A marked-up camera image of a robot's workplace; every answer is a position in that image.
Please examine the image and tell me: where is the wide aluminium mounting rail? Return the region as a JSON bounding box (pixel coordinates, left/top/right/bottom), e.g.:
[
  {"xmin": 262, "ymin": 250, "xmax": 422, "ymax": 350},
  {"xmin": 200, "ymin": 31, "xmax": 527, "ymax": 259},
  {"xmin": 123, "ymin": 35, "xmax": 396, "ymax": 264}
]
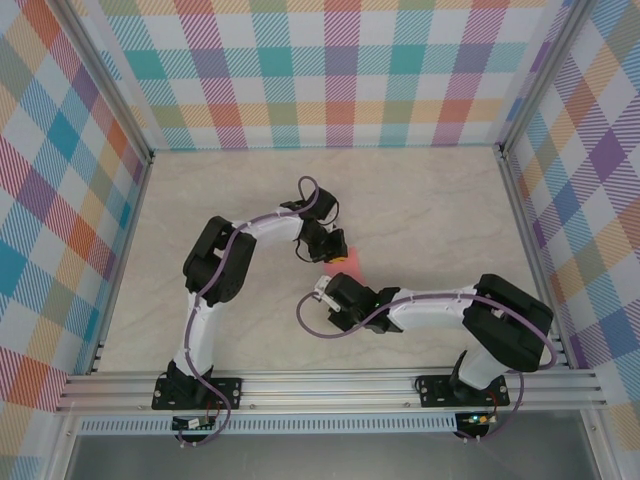
[{"xmin": 54, "ymin": 368, "xmax": 609, "ymax": 414}]

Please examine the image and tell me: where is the slotted grey cable duct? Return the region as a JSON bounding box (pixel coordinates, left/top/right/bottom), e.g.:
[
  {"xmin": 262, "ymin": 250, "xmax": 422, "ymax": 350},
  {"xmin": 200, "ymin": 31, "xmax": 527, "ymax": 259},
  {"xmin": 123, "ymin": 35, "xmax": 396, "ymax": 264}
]
[{"xmin": 77, "ymin": 418, "xmax": 459, "ymax": 435}]

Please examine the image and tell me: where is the pink paper sheet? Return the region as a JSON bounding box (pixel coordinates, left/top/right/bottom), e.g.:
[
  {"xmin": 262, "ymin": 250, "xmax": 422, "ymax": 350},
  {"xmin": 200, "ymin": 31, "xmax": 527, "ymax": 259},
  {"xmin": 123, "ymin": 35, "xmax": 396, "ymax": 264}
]
[{"xmin": 322, "ymin": 247, "xmax": 367, "ymax": 282}]

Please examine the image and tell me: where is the purple cable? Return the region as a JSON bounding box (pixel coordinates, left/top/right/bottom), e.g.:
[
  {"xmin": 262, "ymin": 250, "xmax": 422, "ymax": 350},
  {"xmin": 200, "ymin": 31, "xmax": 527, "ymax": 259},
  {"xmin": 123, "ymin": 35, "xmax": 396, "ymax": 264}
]
[
  {"xmin": 174, "ymin": 176, "xmax": 322, "ymax": 449},
  {"xmin": 296, "ymin": 292, "xmax": 559, "ymax": 444}
]

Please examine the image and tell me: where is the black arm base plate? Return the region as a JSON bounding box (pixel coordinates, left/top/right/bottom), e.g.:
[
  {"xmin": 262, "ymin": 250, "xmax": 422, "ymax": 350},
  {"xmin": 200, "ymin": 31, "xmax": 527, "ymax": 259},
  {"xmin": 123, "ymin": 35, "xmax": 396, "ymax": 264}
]
[
  {"xmin": 417, "ymin": 374, "xmax": 510, "ymax": 409},
  {"xmin": 152, "ymin": 377, "xmax": 244, "ymax": 411}
]

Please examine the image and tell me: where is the aluminium frame post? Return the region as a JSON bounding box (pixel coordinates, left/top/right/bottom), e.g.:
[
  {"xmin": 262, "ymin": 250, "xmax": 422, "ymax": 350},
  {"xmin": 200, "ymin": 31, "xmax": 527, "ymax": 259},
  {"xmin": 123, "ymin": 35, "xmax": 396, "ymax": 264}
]
[
  {"xmin": 492, "ymin": 0, "xmax": 594, "ymax": 156},
  {"xmin": 52, "ymin": 0, "xmax": 156, "ymax": 166}
]

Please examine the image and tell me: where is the grey metal panel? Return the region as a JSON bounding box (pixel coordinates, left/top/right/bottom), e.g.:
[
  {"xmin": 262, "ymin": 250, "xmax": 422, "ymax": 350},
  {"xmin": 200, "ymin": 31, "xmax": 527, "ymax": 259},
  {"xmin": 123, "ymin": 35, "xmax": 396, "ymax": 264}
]
[{"xmin": 64, "ymin": 433, "xmax": 601, "ymax": 480}]

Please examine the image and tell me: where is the aluminium table side rail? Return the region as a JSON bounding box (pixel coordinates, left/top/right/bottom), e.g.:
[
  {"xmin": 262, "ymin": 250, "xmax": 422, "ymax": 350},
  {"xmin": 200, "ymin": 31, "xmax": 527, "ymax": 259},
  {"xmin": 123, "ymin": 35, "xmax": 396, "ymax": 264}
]
[
  {"xmin": 494, "ymin": 143, "xmax": 574, "ymax": 370},
  {"xmin": 87, "ymin": 152, "xmax": 156, "ymax": 376}
]

